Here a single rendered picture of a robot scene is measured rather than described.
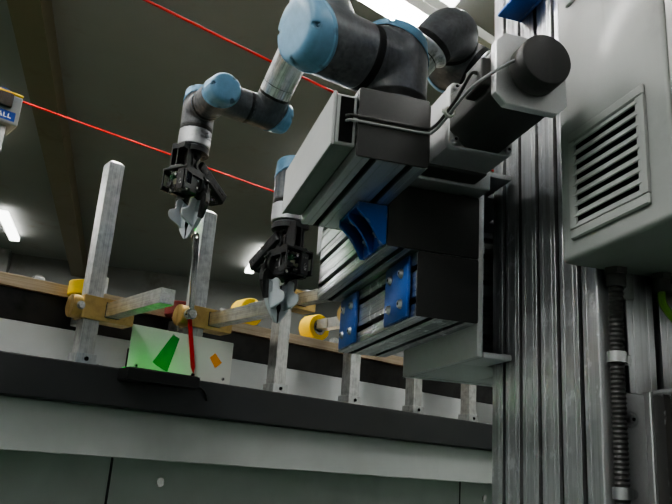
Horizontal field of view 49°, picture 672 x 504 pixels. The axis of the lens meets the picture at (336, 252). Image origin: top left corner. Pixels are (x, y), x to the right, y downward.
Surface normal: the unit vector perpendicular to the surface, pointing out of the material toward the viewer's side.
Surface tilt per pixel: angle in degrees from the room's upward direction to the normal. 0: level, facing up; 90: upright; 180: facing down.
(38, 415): 90
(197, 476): 90
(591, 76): 90
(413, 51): 90
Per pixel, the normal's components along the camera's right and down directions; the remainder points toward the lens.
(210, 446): 0.66, -0.18
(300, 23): -0.80, -0.11
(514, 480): -0.96, -0.14
